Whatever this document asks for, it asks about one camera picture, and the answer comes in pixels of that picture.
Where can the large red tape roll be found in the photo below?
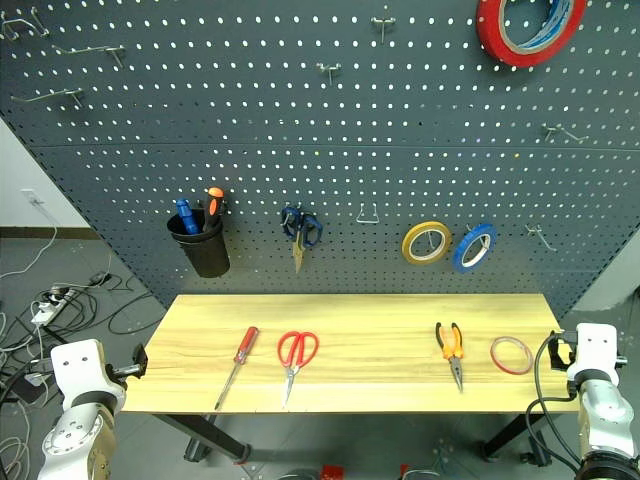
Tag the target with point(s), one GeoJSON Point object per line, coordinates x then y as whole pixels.
{"type": "Point", "coordinates": [492, 42]}

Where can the metal pegboard hook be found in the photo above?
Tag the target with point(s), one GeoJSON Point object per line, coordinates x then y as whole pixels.
{"type": "Point", "coordinates": [562, 131]}
{"type": "Point", "coordinates": [20, 22]}
{"type": "Point", "coordinates": [90, 49]}
{"type": "Point", "coordinates": [50, 95]}
{"type": "Point", "coordinates": [540, 236]}
{"type": "Point", "coordinates": [383, 24]}
{"type": "Point", "coordinates": [329, 69]}

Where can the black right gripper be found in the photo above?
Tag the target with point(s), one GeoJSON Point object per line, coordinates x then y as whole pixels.
{"type": "Point", "coordinates": [570, 361]}

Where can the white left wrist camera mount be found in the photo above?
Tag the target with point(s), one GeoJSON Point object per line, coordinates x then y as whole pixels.
{"type": "Point", "coordinates": [79, 367]}

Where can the red floor object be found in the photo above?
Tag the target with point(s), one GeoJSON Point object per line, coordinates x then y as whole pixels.
{"type": "Point", "coordinates": [332, 472]}

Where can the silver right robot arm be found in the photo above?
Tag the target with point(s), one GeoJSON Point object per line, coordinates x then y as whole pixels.
{"type": "Point", "coordinates": [602, 420]}

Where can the black table leg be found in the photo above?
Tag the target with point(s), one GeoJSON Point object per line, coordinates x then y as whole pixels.
{"type": "Point", "coordinates": [510, 435]}
{"type": "Point", "coordinates": [210, 435]}

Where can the white power strip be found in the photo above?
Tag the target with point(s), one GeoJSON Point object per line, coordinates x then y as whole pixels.
{"type": "Point", "coordinates": [50, 302]}

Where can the grey pegboard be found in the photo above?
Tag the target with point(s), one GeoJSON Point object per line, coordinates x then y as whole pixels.
{"type": "Point", "coordinates": [350, 125]}

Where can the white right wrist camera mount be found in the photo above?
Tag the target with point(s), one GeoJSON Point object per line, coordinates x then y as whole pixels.
{"type": "Point", "coordinates": [595, 350]}

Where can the blue tape roll inside red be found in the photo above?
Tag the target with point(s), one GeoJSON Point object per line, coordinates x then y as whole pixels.
{"type": "Point", "coordinates": [547, 27]}

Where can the yellow tape roll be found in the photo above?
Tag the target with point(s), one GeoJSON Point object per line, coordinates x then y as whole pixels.
{"type": "Point", "coordinates": [412, 245]}

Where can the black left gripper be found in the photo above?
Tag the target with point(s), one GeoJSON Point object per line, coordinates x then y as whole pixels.
{"type": "Point", "coordinates": [116, 376]}

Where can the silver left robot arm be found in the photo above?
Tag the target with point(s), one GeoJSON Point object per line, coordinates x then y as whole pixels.
{"type": "Point", "coordinates": [75, 435]}

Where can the white wall socket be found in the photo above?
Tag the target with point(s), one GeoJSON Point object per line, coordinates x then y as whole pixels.
{"type": "Point", "coordinates": [31, 196]}

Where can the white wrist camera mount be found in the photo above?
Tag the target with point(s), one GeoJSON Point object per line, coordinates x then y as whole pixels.
{"type": "Point", "coordinates": [79, 367]}
{"type": "Point", "coordinates": [595, 350]}

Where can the black plastic cup holder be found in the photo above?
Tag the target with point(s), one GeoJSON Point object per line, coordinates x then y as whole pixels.
{"type": "Point", "coordinates": [204, 250]}

